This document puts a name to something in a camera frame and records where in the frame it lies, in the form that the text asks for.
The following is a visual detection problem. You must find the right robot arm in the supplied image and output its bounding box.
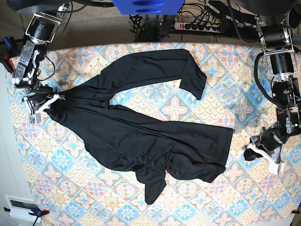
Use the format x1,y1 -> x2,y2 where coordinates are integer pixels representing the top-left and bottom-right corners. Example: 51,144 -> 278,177
12,3 -> 70,105

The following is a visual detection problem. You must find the blue mount plate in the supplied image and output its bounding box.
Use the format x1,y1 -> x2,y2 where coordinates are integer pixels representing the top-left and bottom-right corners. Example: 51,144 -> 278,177
112,0 -> 184,15

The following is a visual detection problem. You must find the white power strip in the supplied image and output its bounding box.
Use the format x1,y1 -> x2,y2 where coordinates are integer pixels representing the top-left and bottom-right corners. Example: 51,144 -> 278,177
174,22 -> 219,33

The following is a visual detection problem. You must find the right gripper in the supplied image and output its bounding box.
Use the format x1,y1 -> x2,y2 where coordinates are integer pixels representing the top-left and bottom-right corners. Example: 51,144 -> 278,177
25,86 -> 54,105

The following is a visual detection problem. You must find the white wall panel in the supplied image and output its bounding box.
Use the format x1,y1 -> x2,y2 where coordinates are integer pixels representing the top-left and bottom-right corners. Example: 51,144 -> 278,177
5,195 -> 39,223

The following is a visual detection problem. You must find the white camera bracket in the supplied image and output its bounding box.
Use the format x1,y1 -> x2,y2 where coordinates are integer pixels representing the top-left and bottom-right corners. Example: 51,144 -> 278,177
23,93 -> 65,124
242,136 -> 285,175

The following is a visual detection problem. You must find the patterned tablecloth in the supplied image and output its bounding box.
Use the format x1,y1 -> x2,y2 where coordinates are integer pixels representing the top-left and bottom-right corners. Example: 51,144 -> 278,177
0,43 -> 301,226

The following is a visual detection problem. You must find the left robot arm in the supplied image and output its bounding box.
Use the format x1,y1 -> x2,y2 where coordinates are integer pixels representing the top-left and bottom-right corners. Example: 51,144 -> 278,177
235,0 -> 301,161

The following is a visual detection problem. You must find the blue orange clamp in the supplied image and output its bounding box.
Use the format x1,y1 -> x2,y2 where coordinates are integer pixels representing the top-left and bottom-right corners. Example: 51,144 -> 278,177
0,37 -> 18,73
4,207 -> 49,226

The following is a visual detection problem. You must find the black t-shirt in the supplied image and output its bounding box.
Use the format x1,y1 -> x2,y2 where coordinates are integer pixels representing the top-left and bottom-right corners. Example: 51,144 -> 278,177
48,49 -> 233,204

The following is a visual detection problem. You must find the blue orange clamp bottom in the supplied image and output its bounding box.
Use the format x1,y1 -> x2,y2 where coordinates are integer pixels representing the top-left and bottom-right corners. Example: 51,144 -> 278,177
4,207 -> 49,226

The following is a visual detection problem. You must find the blue orange clamp left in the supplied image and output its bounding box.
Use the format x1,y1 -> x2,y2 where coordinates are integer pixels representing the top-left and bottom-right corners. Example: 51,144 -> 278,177
0,37 -> 18,73

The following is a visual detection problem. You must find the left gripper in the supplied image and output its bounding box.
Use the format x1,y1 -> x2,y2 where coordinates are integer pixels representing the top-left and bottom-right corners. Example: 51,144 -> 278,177
244,128 -> 284,161

